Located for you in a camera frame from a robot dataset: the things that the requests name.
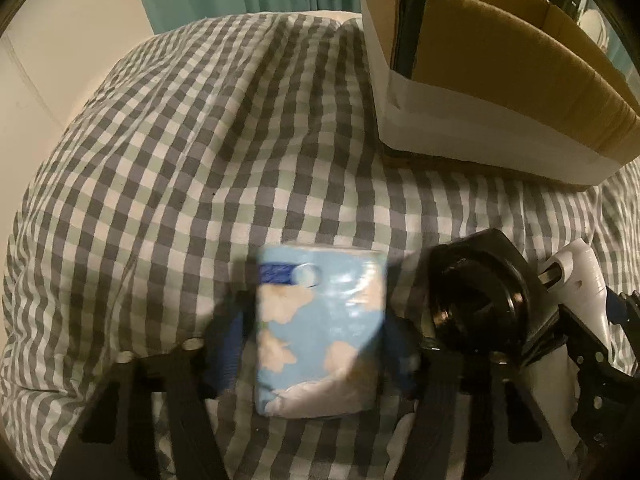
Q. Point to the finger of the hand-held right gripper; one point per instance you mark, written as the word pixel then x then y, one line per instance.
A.
pixel 600 385

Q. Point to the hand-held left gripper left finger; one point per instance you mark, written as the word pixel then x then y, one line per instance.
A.
pixel 227 355

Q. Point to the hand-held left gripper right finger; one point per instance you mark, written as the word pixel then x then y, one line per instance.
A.
pixel 404 355

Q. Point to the blue tissue pack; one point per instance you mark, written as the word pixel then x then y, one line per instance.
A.
pixel 320 330

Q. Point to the cardboard box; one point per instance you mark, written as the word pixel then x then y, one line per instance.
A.
pixel 480 60

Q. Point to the black round device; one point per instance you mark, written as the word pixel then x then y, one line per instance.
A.
pixel 475 290

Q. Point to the grey checked blanket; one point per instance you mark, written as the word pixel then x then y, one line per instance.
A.
pixel 200 170

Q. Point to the white round object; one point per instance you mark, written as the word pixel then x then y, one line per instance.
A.
pixel 596 24

